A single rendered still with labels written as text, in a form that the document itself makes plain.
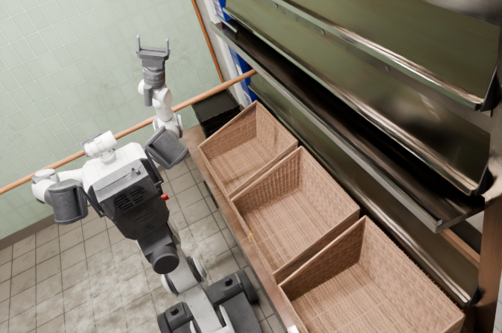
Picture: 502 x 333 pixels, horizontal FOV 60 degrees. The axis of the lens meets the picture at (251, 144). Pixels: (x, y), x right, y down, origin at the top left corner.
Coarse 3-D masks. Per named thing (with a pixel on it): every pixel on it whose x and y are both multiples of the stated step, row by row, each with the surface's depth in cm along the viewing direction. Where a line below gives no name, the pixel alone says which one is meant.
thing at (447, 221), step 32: (288, 64) 193; (288, 96) 171; (320, 96) 166; (320, 128) 153; (352, 128) 147; (384, 160) 131; (416, 160) 129; (416, 192) 119; (448, 192) 117; (448, 224) 110
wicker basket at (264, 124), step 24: (240, 120) 281; (264, 120) 273; (216, 144) 283; (240, 144) 291; (264, 144) 285; (288, 144) 248; (216, 168) 280; (240, 168) 273; (264, 168) 237; (240, 192) 239
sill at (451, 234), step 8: (456, 224) 134; (464, 224) 133; (448, 232) 135; (456, 232) 131; (464, 232) 131; (472, 232) 130; (456, 240) 132; (464, 240) 129; (472, 240) 128; (480, 240) 127; (464, 248) 130; (472, 248) 126; (480, 248) 126; (472, 256) 128
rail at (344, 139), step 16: (224, 32) 229; (240, 48) 210; (256, 64) 194; (272, 80) 182; (336, 128) 144; (352, 144) 136; (368, 160) 129; (384, 176) 123; (400, 192) 118; (416, 208) 113
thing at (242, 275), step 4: (240, 272) 263; (244, 272) 261; (240, 276) 259; (244, 276) 259; (244, 280) 257; (248, 280) 257; (244, 284) 256; (248, 284) 256; (244, 288) 256; (248, 288) 255; (252, 288) 256; (248, 292) 255; (252, 292) 256; (252, 296) 257; (256, 296) 258; (252, 300) 259
